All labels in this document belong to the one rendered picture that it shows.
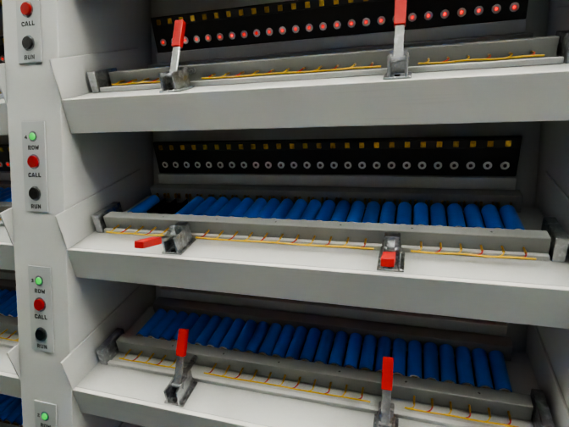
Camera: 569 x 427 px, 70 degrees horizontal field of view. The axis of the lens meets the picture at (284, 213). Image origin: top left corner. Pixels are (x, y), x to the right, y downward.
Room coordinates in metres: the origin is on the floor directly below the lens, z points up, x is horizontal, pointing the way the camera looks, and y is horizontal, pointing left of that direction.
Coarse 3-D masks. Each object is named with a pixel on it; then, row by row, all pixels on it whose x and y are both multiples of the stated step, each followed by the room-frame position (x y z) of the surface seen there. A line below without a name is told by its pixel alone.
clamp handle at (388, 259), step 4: (388, 240) 0.43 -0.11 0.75; (392, 240) 0.42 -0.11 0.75; (388, 244) 0.43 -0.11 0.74; (392, 244) 0.43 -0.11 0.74; (388, 248) 0.42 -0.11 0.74; (392, 248) 0.42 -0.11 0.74; (384, 252) 0.39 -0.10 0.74; (388, 252) 0.39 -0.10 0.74; (392, 252) 0.39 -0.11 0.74; (384, 256) 0.37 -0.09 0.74; (388, 256) 0.37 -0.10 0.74; (392, 256) 0.37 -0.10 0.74; (384, 260) 0.36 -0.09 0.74; (388, 260) 0.36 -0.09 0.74; (392, 260) 0.36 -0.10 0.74; (380, 264) 0.37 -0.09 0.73; (384, 264) 0.36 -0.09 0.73; (388, 264) 0.36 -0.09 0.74; (392, 264) 0.36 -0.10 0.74
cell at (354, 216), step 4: (352, 204) 0.55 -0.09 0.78; (356, 204) 0.55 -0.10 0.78; (360, 204) 0.55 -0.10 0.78; (364, 204) 0.56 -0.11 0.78; (352, 208) 0.54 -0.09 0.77; (356, 208) 0.53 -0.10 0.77; (360, 208) 0.54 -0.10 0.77; (364, 208) 0.55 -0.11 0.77; (352, 212) 0.53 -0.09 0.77; (356, 212) 0.52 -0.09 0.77; (360, 212) 0.53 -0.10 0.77; (348, 216) 0.52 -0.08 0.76; (352, 216) 0.51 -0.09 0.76; (356, 216) 0.51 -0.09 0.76; (360, 216) 0.52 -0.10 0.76; (348, 220) 0.50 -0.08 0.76; (352, 220) 0.50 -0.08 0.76; (356, 220) 0.50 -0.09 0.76; (360, 220) 0.51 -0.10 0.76
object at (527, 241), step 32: (128, 224) 0.57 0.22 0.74; (160, 224) 0.55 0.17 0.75; (192, 224) 0.54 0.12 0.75; (224, 224) 0.52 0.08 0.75; (256, 224) 0.51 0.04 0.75; (288, 224) 0.50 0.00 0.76; (320, 224) 0.49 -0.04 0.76; (352, 224) 0.48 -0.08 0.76; (384, 224) 0.48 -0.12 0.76; (480, 256) 0.42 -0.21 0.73
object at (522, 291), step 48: (144, 192) 0.70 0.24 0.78; (96, 240) 0.56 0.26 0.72; (192, 288) 0.50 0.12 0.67; (240, 288) 0.48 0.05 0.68; (288, 288) 0.46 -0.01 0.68; (336, 288) 0.44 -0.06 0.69; (384, 288) 0.42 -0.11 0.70; (432, 288) 0.41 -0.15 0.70; (480, 288) 0.39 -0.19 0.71; (528, 288) 0.38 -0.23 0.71
